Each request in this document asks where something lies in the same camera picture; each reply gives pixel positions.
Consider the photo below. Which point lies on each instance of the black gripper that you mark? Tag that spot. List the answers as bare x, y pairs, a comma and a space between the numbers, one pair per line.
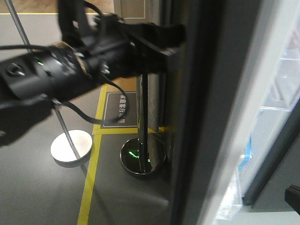
101, 46

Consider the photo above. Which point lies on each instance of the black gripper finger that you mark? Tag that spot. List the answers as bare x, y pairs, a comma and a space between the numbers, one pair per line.
292, 197

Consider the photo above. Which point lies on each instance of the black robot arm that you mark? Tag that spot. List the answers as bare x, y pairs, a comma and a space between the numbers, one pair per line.
95, 49

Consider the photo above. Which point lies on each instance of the fridge door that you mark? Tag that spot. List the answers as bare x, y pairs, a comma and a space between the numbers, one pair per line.
228, 64

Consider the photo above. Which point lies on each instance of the white open fridge body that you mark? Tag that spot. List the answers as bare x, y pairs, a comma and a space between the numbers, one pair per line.
271, 162

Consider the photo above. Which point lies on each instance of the dark floor sign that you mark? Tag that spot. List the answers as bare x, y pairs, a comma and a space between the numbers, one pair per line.
115, 104

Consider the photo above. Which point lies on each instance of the chrome stanchion post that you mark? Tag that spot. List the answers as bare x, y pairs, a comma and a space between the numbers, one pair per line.
145, 154

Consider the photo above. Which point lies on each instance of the metal stanchion post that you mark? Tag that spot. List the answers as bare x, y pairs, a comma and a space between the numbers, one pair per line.
70, 143

